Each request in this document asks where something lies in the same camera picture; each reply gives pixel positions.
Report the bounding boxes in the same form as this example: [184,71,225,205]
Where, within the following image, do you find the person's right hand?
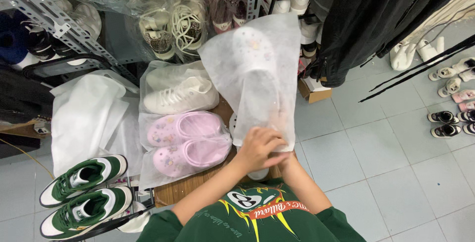
[273,152,298,169]

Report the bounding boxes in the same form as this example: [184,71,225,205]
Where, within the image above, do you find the person's left hand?
[236,126,294,174]

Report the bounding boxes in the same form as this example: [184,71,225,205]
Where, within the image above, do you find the white non-woven shoe bag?
[198,12,302,153]

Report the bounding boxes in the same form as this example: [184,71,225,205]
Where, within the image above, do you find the brown cardboard box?
[297,76,333,104]

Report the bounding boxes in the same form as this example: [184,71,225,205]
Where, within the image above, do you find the green printed t-shirt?
[137,178,368,242]

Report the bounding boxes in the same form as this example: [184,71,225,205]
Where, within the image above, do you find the pink clog with charms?
[152,134,233,178]
[147,111,223,147]

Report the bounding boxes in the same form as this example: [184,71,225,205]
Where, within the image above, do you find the white clog with charms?
[231,26,277,131]

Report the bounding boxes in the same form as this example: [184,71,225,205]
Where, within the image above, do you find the white lace-up sneaker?
[143,76,219,115]

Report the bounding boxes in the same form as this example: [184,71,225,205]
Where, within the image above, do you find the clear bag of pink clogs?
[138,110,234,191]

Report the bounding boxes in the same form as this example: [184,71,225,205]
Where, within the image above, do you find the clear bag of white sneakers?
[139,60,220,116]

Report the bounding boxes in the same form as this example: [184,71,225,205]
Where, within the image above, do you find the black rack with white shoes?
[264,0,327,59]

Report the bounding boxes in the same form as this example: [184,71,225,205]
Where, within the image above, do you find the black hanging jacket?
[310,0,475,88]

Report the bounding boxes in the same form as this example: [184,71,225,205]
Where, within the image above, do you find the pair of white boots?
[389,36,445,71]

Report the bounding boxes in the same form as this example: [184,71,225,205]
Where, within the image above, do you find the group of shoes on floor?
[427,57,475,139]

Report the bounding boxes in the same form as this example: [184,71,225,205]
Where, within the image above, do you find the grey metal shelf with shoes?
[0,0,268,87]

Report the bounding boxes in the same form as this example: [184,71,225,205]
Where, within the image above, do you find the pile of white non-woven bags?
[50,69,143,177]

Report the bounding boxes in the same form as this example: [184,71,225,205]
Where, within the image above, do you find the green and white sneaker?
[39,155,128,208]
[40,186,133,241]

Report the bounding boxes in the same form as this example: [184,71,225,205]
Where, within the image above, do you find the cream hanging garment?
[421,0,475,37]

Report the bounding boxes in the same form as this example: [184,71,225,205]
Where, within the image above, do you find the black bag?
[0,62,55,124]

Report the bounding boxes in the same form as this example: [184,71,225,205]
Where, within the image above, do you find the black hanging straps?
[358,34,475,103]

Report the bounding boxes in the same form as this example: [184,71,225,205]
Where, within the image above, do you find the black tubular frame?
[22,54,113,84]

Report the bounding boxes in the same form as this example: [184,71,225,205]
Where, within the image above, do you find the yellow cable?
[0,138,55,179]

